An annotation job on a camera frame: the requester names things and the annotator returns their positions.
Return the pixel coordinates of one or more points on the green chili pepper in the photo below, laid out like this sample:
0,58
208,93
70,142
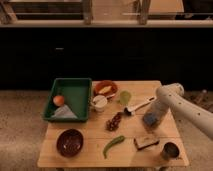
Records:
113,142

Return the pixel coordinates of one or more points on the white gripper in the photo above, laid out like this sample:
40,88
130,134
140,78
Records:
159,109

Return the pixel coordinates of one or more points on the orange bowl with food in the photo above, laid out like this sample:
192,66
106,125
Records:
105,87

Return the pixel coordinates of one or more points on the grey folded cloth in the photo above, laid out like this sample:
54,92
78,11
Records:
64,112

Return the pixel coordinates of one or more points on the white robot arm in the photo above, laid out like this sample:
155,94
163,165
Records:
170,97

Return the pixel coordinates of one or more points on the red apple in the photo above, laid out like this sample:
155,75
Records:
59,100

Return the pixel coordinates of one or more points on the white handled brush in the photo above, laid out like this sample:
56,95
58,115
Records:
129,110

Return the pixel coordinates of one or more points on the white plastic cup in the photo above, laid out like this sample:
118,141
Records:
99,103

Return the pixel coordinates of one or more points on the metal cup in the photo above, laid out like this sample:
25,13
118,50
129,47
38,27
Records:
170,151

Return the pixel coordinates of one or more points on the green plastic tray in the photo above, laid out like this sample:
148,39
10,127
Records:
77,94

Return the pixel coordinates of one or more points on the dark brown bowl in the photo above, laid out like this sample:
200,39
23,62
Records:
69,143

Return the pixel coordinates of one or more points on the wooden table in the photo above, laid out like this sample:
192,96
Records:
122,155

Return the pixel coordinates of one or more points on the light green plastic cup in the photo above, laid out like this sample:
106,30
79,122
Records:
124,98

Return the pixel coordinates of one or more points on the dark grape bunch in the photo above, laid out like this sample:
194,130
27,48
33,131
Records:
113,124

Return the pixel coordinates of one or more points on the blue sponge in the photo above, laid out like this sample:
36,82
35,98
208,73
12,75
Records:
150,119

